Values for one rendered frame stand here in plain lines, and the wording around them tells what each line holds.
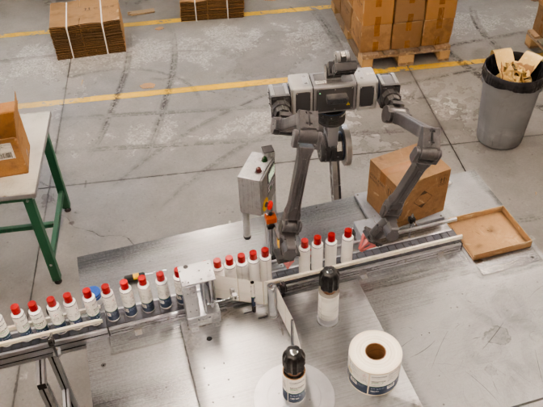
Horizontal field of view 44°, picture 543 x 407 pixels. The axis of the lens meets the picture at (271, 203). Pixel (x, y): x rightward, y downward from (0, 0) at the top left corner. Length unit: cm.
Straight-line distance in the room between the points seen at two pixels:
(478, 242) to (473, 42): 360
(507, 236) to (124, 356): 186
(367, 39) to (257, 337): 372
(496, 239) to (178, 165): 258
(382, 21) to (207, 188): 220
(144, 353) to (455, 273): 143
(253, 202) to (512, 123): 290
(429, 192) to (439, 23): 309
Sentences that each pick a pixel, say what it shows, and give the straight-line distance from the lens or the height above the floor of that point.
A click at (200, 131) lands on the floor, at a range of 543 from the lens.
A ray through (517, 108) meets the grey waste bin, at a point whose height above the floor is 39.
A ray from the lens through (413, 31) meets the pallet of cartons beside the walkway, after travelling 615.
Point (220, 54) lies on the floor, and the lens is 642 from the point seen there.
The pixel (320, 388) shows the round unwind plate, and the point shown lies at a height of 89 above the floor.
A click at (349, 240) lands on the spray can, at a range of 299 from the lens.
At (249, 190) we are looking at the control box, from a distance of 266.
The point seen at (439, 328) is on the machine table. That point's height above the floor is 83.
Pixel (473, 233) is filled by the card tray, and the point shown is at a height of 83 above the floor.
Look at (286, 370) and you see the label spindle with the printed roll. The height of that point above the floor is 111.
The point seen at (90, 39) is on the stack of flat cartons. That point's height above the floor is 16.
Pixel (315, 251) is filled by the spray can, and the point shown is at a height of 102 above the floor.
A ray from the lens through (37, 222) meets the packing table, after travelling 408.
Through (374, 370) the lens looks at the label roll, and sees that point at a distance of 259.
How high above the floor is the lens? 316
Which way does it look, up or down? 42 degrees down
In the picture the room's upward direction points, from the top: 2 degrees counter-clockwise
